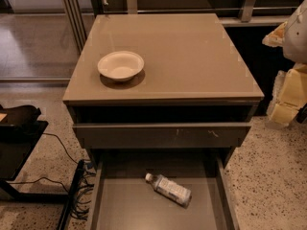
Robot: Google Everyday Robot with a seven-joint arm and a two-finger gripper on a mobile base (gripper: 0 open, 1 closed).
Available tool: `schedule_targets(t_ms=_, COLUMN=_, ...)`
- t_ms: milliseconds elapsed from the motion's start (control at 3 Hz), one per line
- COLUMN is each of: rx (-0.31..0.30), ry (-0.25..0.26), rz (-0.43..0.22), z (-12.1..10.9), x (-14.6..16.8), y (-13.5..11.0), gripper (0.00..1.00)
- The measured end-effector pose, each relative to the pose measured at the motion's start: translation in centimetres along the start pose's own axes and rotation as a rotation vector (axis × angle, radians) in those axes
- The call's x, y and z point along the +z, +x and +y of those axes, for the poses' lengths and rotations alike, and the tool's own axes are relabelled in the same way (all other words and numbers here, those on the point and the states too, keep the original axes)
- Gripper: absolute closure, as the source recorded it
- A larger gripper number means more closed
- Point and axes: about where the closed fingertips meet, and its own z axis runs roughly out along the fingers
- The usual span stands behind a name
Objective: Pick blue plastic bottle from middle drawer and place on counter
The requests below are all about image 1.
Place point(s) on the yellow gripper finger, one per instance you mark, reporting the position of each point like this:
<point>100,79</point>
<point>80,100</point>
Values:
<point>289,95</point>
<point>276,37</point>

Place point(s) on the clear blue plastic bottle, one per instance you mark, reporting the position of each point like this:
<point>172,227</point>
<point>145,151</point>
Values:
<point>170,189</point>

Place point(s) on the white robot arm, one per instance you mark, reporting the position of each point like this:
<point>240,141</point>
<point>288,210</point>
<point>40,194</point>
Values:
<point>295,42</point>

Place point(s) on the grey top drawer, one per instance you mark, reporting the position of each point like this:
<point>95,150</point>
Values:
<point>162,136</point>

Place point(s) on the grey drawer cabinet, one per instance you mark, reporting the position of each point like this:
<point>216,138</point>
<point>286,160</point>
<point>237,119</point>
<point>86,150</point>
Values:
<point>193,74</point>

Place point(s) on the grey open middle drawer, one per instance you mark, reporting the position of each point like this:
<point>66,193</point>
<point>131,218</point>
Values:
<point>123,200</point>

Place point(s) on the white paper bowl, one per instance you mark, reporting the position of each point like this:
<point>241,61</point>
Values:
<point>121,65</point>

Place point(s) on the black power strip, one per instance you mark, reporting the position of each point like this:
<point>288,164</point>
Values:
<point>70,198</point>

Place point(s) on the black side table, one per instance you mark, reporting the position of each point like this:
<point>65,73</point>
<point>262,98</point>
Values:
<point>20,130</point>

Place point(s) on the metal railing frame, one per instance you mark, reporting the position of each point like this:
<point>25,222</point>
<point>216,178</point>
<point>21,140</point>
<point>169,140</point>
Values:
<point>232,12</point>

